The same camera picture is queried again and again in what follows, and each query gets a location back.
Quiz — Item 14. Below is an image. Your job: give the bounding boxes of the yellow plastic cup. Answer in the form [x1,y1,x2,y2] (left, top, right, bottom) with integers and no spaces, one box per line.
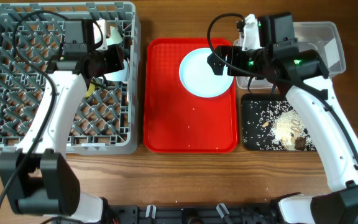
[85,83,96,98]

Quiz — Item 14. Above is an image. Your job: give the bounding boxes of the green bowl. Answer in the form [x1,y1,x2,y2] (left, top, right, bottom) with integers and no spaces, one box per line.
[106,26,123,46]

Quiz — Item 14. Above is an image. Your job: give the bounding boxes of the light blue bowl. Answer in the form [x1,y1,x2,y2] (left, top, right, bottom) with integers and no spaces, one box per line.
[104,60,129,84]

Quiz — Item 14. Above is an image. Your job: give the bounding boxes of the rice and meat leftovers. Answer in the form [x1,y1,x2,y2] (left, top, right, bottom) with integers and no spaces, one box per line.
[243,99,316,152]

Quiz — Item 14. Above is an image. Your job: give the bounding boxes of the light blue plate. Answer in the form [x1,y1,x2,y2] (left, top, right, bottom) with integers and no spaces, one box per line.
[179,48,234,98]

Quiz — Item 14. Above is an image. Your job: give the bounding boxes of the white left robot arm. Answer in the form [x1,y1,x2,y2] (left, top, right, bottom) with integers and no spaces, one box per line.
[0,19,128,223]

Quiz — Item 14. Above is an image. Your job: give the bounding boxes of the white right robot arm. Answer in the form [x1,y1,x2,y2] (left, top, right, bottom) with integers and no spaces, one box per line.
[207,12,358,223]

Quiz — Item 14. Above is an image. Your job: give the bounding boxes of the black waste tray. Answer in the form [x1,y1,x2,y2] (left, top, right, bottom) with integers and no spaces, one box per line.
[240,93,318,152]

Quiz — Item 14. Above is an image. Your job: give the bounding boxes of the grey dishwasher rack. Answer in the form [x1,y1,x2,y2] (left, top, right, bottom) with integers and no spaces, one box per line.
[0,1,141,155]

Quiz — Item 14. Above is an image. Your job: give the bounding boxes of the red plastic tray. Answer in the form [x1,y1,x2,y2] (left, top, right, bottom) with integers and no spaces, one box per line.
[143,38,239,153]

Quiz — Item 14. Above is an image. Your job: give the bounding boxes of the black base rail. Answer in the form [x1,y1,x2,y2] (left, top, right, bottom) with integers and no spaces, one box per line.
[111,203,280,224]

